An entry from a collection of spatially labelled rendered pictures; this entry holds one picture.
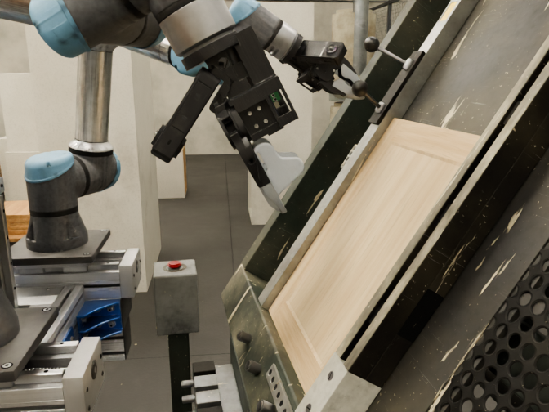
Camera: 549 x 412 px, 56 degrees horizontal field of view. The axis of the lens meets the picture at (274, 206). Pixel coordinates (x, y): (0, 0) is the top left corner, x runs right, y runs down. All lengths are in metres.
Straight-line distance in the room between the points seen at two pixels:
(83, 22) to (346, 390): 0.63
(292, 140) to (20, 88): 2.55
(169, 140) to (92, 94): 0.85
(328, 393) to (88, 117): 0.94
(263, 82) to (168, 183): 5.61
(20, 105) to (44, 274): 4.05
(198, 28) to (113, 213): 3.00
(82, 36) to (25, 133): 4.80
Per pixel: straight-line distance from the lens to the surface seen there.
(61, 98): 3.47
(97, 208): 3.53
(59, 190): 1.37
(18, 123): 5.42
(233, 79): 0.59
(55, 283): 1.43
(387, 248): 1.00
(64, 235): 1.39
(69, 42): 0.63
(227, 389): 1.30
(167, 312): 1.49
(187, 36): 0.57
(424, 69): 1.31
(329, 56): 1.14
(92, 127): 1.44
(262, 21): 1.16
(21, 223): 4.81
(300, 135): 4.92
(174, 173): 6.14
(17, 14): 0.81
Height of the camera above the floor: 1.48
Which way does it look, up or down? 15 degrees down
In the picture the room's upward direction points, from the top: straight up
